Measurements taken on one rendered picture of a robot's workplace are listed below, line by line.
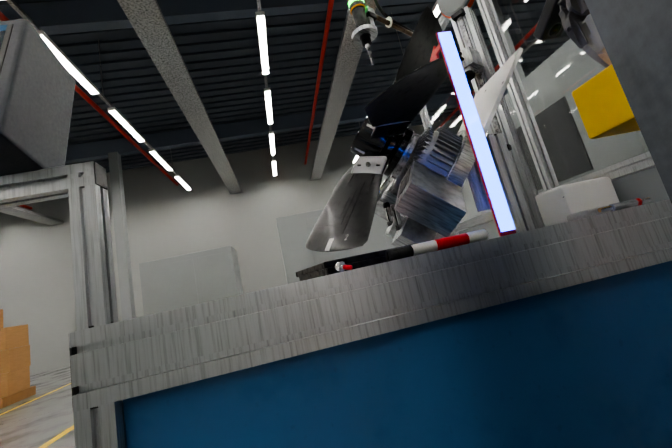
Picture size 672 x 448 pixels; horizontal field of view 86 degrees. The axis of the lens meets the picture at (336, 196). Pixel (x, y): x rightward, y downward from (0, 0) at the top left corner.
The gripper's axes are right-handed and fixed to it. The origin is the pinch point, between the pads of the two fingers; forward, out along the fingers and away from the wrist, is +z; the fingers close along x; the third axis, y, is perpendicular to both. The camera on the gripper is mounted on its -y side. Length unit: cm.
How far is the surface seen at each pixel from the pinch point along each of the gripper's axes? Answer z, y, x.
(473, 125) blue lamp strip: 6.2, -0.6, -25.3
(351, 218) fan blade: 11, -36, -40
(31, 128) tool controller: -1, 4, -82
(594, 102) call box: 5.6, -1.2, -3.5
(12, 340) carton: 12, -667, -543
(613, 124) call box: 10.1, 0.3, -3.6
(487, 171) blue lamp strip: 13.4, -0.5, -25.4
